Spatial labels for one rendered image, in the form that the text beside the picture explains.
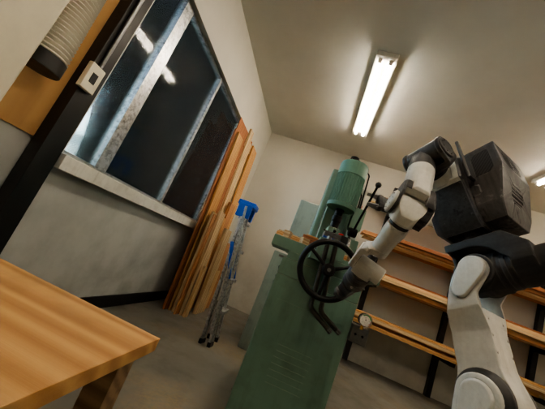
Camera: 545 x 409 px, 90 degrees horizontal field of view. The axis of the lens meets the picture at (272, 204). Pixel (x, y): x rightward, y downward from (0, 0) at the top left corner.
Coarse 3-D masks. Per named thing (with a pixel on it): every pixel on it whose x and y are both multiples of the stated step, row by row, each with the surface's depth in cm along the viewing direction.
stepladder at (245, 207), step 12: (240, 204) 232; (252, 204) 233; (240, 216) 230; (252, 216) 245; (240, 228) 226; (228, 252) 223; (240, 252) 227; (228, 264) 220; (228, 276) 216; (228, 288) 230; (216, 300) 215; (216, 312) 210; (216, 324) 209; (204, 336) 209; (216, 336) 222
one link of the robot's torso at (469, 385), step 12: (468, 372) 75; (456, 384) 76; (468, 384) 73; (480, 384) 71; (492, 384) 70; (456, 396) 75; (468, 396) 72; (480, 396) 70; (492, 396) 68; (456, 408) 73; (468, 408) 71; (480, 408) 69; (492, 408) 67
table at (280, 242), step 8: (272, 240) 148; (280, 240) 148; (288, 240) 147; (280, 248) 161; (288, 248) 146; (296, 248) 146; (312, 256) 136; (320, 256) 136; (336, 264) 134; (344, 264) 144; (344, 272) 143
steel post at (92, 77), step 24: (120, 0) 134; (144, 0) 139; (120, 24) 131; (96, 48) 127; (120, 48) 135; (96, 72) 125; (72, 96) 121; (48, 120) 119; (72, 120) 125; (48, 144) 118; (24, 168) 114; (48, 168) 122; (0, 192) 112; (24, 192) 116; (0, 216) 110; (0, 240) 113
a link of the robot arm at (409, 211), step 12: (408, 204) 85; (420, 204) 85; (396, 216) 85; (408, 216) 84; (420, 216) 83; (384, 228) 89; (396, 228) 86; (408, 228) 85; (420, 228) 84; (384, 240) 89; (396, 240) 87; (384, 252) 91
